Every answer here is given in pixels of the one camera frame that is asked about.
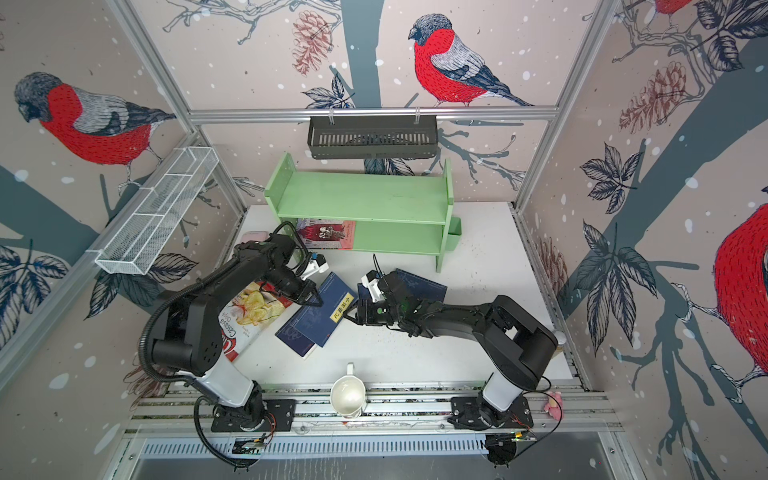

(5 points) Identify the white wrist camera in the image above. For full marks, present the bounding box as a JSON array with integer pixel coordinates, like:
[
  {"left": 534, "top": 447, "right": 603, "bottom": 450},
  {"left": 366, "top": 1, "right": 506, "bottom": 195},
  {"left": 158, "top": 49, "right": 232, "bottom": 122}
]
[
  {"left": 361, "top": 270, "right": 385, "bottom": 303},
  {"left": 301, "top": 253, "right": 329, "bottom": 280}
]

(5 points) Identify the pink red illustrated book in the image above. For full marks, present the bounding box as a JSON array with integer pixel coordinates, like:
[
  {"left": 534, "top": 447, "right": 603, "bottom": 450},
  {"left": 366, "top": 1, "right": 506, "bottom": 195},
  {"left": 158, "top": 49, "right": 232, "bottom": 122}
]
[{"left": 296, "top": 219, "right": 356, "bottom": 250}]

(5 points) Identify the white ceramic pitcher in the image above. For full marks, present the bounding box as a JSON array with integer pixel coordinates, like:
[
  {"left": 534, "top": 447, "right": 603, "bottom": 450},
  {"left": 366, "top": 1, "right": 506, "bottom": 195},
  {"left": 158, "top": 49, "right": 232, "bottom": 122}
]
[{"left": 330, "top": 362, "right": 367, "bottom": 419}]

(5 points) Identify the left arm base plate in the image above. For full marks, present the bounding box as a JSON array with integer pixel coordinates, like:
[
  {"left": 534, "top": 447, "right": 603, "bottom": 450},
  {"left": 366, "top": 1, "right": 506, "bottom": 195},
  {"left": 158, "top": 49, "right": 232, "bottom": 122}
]
[{"left": 211, "top": 399, "right": 297, "bottom": 433}]

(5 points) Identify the green wooden two-tier shelf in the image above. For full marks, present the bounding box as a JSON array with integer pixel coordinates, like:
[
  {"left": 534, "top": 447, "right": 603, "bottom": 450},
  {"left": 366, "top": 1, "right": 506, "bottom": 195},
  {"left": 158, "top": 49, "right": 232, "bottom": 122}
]
[{"left": 264, "top": 154, "right": 454, "bottom": 272}]

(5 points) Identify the black hanging slotted basket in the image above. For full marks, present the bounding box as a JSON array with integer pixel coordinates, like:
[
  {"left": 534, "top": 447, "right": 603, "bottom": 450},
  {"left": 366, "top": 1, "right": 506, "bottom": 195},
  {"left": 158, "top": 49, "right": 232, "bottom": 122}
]
[{"left": 307, "top": 116, "right": 439, "bottom": 160}]

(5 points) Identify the blue book yellow label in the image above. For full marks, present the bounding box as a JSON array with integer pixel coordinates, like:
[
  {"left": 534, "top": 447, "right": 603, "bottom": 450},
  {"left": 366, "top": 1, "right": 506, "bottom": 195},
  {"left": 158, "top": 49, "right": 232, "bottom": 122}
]
[
  {"left": 395, "top": 269, "right": 447, "bottom": 302},
  {"left": 295, "top": 273, "right": 357, "bottom": 347}
]

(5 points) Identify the pink rectangular case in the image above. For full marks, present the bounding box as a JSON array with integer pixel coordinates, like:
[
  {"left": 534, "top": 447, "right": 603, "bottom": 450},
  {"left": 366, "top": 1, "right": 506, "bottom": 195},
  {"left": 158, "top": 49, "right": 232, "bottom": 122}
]
[{"left": 240, "top": 231, "right": 270, "bottom": 243}]

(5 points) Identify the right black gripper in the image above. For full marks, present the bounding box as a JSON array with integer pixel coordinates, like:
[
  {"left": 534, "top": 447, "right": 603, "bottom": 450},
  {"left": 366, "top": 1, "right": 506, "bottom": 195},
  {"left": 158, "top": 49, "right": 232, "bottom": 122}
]
[{"left": 342, "top": 297, "right": 406, "bottom": 325}]

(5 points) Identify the small circuit board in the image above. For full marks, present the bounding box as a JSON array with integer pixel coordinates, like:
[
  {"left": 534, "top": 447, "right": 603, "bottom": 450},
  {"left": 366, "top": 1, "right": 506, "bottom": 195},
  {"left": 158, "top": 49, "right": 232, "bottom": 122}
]
[{"left": 232, "top": 439, "right": 267, "bottom": 456}]

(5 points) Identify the pink small toy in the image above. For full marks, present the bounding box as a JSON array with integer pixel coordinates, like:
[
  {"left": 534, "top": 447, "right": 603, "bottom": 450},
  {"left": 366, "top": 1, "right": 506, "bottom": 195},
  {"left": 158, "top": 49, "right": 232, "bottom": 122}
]
[{"left": 543, "top": 391, "right": 564, "bottom": 422}]

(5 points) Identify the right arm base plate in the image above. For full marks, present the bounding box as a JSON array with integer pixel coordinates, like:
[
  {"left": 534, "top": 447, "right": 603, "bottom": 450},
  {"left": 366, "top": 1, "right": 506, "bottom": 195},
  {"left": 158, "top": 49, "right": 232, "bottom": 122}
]
[{"left": 448, "top": 395, "right": 533, "bottom": 431}]

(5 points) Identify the white wire mesh tray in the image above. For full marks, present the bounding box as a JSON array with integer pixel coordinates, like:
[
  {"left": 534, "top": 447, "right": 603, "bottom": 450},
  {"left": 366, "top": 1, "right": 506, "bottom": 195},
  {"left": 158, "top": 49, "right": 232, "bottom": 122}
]
[{"left": 95, "top": 146, "right": 219, "bottom": 275}]

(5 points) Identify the left black corrugated cable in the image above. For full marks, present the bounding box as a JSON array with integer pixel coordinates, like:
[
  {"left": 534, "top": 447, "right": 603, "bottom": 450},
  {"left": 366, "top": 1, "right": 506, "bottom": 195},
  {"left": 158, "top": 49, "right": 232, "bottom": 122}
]
[{"left": 137, "top": 220, "right": 313, "bottom": 470}]

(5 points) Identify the aluminium mounting rail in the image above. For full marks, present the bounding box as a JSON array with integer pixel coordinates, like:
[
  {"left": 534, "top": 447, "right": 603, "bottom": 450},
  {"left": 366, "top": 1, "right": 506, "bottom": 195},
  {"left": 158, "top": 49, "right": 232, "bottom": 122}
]
[{"left": 125, "top": 384, "right": 624, "bottom": 436}]

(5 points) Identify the leftmost blue book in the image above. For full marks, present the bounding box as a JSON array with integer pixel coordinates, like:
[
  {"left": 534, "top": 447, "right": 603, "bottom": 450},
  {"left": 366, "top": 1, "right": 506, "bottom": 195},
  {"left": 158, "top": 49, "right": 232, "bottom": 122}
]
[{"left": 276, "top": 321, "right": 316, "bottom": 358}]

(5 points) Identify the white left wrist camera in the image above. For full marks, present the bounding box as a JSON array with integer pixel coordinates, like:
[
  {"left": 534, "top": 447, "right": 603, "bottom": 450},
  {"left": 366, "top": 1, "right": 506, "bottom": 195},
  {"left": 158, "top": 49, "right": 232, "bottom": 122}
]
[{"left": 301, "top": 253, "right": 329, "bottom": 280}]

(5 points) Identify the red snack bag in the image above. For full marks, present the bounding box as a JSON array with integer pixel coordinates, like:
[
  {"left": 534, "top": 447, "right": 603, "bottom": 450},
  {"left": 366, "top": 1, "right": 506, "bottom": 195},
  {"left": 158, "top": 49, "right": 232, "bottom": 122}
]
[{"left": 219, "top": 282, "right": 293, "bottom": 362}]

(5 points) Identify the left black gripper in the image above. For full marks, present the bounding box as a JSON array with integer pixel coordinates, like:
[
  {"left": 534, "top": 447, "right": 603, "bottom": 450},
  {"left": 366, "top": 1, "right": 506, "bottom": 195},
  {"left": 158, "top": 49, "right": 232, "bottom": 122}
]
[{"left": 263, "top": 267, "right": 326, "bottom": 305}]

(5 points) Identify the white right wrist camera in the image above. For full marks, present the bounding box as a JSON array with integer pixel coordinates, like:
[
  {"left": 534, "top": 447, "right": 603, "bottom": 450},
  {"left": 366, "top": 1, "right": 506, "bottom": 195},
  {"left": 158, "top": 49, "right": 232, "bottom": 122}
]
[{"left": 361, "top": 270, "right": 385, "bottom": 303}]

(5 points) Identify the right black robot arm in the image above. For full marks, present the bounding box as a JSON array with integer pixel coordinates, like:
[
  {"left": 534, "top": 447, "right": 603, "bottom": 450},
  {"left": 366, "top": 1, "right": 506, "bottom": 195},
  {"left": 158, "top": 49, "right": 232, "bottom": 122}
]
[{"left": 344, "top": 271, "right": 558, "bottom": 413}]

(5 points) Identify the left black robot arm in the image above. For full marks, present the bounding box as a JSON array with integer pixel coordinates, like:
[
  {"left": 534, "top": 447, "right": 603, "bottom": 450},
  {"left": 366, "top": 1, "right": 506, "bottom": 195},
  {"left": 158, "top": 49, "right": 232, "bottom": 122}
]
[{"left": 138, "top": 232, "right": 323, "bottom": 409}]

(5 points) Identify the right black thin cable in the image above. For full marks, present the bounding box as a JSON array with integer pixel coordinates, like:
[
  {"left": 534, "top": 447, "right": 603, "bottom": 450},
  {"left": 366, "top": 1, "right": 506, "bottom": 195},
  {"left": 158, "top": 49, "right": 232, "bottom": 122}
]
[{"left": 500, "top": 374, "right": 565, "bottom": 448}]

